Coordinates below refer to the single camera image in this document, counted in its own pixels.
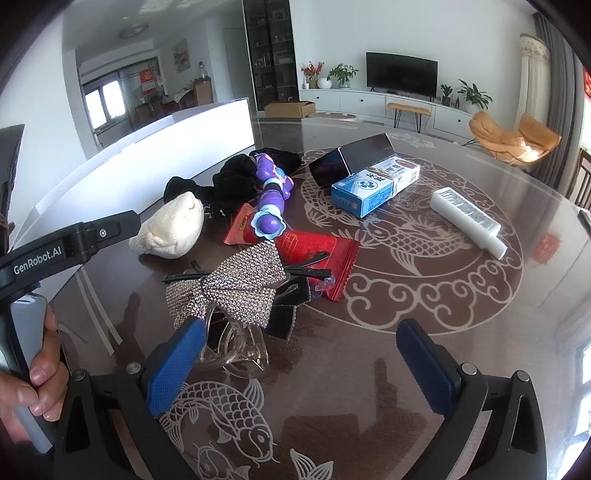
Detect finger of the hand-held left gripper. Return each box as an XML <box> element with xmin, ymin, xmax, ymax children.
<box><xmin>69</xmin><ymin>210</ymin><xmax>142</xmax><ymax>265</ymax></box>

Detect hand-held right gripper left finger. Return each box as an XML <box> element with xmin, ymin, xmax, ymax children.
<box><xmin>54</xmin><ymin>316</ymin><xmax>208</xmax><ymax>480</ymax></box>

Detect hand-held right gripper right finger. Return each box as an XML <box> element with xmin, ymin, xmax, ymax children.
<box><xmin>396</xmin><ymin>318</ymin><xmax>548</xmax><ymax>480</ymax></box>

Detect white storage box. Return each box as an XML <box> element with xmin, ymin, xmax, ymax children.
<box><xmin>9</xmin><ymin>97</ymin><xmax>256</xmax><ymax>301</ymax></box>

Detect orange-red snack packet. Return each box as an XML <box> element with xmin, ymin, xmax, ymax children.
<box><xmin>224</xmin><ymin>204</ymin><xmax>259</xmax><ymax>245</ymax></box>

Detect white cosmetic tube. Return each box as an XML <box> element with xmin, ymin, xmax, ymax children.
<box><xmin>430</xmin><ymin>187</ymin><xmax>509</xmax><ymax>259</ymax></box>

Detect black rectangular box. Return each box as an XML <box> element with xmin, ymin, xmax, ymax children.
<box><xmin>308</xmin><ymin>133</ymin><xmax>398</xmax><ymax>188</ymax></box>

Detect brown fish-patterned glass desktop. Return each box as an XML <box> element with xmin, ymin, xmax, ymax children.
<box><xmin>0</xmin><ymin>117</ymin><xmax>591</xmax><ymax>480</ymax></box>

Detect person's left hand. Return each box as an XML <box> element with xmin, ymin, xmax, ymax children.
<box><xmin>0</xmin><ymin>304</ymin><xmax>71</xmax><ymax>446</ymax></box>

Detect cream knit pouch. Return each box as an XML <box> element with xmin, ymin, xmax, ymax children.
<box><xmin>128</xmin><ymin>191</ymin><xmax>205</xmax><ymax>259</ymax></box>

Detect clear plastic hair claw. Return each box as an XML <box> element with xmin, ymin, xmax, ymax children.
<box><xmin>198</xmin><ymin>302</ymin><xmax>271</xmax><ymax>380</ymax></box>

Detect black velvet pouch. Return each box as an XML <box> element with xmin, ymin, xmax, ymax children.
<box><xmin>165</xmin><ymin>176</ymin><xmax>215</xmax><ymax>217</ymax></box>

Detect thin black hair clip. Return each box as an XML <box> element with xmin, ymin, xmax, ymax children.
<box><xmin>279</xmin><ymin>250</ymin><xmax>334</xmax><ymax>280</ymax></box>
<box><xmin>163</xmin><ymin>260</ymin><xmax>208</xmax><ymax>283</ymax></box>

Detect rhinestone bow hair clip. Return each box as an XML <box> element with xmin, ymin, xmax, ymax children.
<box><xmin>165</xmin><ymin>242</ymin><xmax>288</xmax><ymax>330</ymax></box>

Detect black velvet bow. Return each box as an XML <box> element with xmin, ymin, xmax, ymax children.
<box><xmin>263</xmin><ymin>281</ymin><xmax>311</xmax><ymax>342</ymax></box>

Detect black velvet cloth bundle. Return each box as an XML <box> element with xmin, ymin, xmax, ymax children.
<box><xmin>212</xmin><ymin>148</ymin><xmax>303</xmax><ymax>215</ymax></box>

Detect red gold-printed snack packet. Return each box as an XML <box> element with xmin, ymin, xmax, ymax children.
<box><xmin>272</xmin><ymin>231</ymin><xmax>362</xmax><ymax>303</ymax></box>

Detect purple plastic toy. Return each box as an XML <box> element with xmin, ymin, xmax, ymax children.
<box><xmin>252</xmin><ymin>152</ymin><xmax>296</xmax><ymax>241</ymax></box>

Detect blue and white medicine box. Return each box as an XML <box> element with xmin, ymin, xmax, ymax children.
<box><xmin>331</xmin><ymin>156</ymin><xmax>421</xmax><ymax>219</ymax></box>

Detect round ceiling lamp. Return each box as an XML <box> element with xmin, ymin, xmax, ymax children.
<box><xmin>119</xmin><ymin>22</ymin><xmax>154</xmax><ymax>40</ymax></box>

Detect open cardboard box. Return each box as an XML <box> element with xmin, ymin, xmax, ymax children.
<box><xmin>264</xmin><ymin>100</ymin><xmax>316</xmax><ymax>119</ymax></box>

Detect dark glass display cabinet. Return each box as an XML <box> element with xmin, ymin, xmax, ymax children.
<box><xmin>242</xmin><ymin>0</ymin><xmax>301</xmax><ymax>112</ymax></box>

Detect orange lounge chair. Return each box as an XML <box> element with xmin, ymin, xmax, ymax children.
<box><xmin>468</xmin><ymin>111</ymin><xmax>561</xmax><ymax>166</ymax></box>

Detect brown wooden chair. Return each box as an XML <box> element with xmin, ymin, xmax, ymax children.
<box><xmin>566</xmin><ymin>148</ymin><xmax>591</xmax><ymax>210</ymax></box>

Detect vase with red flowers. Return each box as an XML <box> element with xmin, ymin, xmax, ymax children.
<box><xmin>301</xmin><ymin>60</ymin><xmax>324</xmax><ymax>89</ymax></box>

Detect wooden bench with metal legs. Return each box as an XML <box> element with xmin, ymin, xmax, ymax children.
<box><xmin>387</xmin><ymin>102</ymin><xmax>432</xmax><ymax>134</ymax></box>

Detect white television cabinet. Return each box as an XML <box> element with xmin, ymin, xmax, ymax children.
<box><xmin>299</xmin><ymin>88</ymin><xmax>490</xmax><ymax>139</ymax></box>

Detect large broad-leaf potted plant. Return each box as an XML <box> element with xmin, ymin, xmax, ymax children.
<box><xmin>457</xmin><ymin>79</ymin><xmax>492</xmax><ymax>114</ymax></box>

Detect leafy green potted plant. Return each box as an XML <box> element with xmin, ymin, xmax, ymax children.
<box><xmin>329</xmin><ymin>63</ymin><xmax>359</xmax><ymax>89</ymax></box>

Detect black flat television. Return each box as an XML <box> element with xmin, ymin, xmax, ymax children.
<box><xmin>366</xmin><ymin>52</ymin><xmax>438</xmax><ymax>99</ymax></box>

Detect grey curtain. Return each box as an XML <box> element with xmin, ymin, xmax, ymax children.
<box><xmin>531</xmin><ymin>9</ymin><xmax>585</xmax><ymax>195</ymax></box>

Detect cream curtain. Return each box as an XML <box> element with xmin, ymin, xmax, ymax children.
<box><xmin>517</xmin><ymin>33</ymin><xmax>552</xmax><ymax>139</ymax></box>

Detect framed wall painting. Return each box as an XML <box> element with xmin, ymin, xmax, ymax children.
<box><xmin>172</xmin><ymin>39</ymin><xmax>190</xmax><ymax>72</ymax></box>

